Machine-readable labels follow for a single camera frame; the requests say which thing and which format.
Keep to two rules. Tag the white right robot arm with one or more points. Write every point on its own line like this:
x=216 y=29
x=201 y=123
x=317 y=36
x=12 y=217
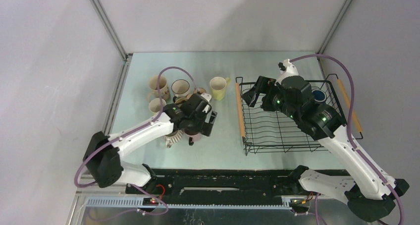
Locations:
x=371 y=194

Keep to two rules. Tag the black wire dish rack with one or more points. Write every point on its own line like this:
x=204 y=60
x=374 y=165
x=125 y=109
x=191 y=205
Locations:
x=274 y=132

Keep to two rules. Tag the wooden rack handle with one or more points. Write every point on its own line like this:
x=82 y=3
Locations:
x=239 y=110
x=347 y=100

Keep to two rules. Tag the right wooden rack handle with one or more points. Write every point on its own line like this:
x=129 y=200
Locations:
x=347 y=100

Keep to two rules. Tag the light green mug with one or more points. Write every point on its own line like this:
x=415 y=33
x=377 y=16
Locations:
x=155 y=105

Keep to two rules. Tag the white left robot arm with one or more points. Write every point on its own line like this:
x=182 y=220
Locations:
x=105 y=153

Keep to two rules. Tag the yellow green faceted mug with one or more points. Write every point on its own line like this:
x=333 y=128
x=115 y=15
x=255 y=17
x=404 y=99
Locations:
x=218 y=87

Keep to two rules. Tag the floral patterned cream mug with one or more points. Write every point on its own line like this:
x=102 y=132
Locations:
x=158 y=83

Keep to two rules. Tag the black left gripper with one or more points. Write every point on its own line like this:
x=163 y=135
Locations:
x=198 y=129

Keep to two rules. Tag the white mug black handle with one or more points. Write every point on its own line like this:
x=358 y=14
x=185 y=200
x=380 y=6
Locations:
x=180 y=88

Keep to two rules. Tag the small red orange cup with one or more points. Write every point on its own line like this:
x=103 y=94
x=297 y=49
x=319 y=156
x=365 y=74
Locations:
x=200 y=91

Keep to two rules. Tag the striped grey white mug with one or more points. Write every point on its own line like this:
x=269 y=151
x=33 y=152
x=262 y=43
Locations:
x=173 y=138

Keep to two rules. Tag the left wooden rack handle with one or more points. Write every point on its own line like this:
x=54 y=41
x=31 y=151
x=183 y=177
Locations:
x=239 y=110

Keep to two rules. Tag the aluminium slotted rail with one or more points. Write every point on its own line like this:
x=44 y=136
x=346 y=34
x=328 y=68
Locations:
x=139 y=202

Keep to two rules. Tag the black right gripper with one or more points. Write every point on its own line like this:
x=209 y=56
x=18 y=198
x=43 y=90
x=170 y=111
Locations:
x=250 y=96

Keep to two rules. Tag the beige round speckled mug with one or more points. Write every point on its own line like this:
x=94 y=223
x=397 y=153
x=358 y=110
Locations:
x=180 y=101

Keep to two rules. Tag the dark blue mug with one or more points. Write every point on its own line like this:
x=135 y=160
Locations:
x=319 y=96

